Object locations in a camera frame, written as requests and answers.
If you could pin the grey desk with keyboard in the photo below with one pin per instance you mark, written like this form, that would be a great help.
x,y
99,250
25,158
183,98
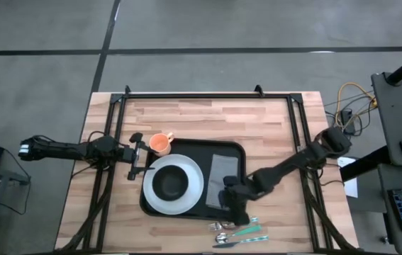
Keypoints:
x,y
386,177

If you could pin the white round plate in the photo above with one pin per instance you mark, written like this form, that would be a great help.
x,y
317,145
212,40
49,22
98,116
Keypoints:
x,y
195,198

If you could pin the black serving tray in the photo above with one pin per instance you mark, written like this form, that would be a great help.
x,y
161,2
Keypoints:
x,y
200,148

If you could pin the black aluminium table frame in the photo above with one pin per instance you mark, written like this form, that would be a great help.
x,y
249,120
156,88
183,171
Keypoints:
x,y
204,95

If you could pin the black desk leg bar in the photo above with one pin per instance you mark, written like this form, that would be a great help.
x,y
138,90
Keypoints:
x,y
360,164

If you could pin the grey cloth napkin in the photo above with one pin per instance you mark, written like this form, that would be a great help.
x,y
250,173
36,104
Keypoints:
x,y
218,170

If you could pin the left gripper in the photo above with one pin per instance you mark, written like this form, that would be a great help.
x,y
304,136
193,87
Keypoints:
x,y
126,154

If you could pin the grey desk with pole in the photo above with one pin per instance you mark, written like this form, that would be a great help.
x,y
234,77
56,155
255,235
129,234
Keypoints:
x,y
399,113

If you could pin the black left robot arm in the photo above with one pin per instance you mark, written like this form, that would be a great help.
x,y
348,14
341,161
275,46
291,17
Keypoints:
x,y
59,150

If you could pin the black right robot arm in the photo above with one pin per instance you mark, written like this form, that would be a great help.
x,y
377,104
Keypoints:
x,y
293,161

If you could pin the white paper sheet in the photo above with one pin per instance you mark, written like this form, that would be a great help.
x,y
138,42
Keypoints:
x,y
351,187

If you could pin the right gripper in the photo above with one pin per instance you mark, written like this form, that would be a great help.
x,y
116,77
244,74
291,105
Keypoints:
x,y
238,198

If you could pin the black power adapter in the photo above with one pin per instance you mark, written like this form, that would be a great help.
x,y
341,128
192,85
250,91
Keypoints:
x,y
346,118

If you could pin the black bowl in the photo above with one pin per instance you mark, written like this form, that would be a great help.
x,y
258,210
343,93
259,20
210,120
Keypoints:
x,y
169,182

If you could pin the orange mug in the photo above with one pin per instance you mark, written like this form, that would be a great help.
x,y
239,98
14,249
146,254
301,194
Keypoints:
x,y
159,143

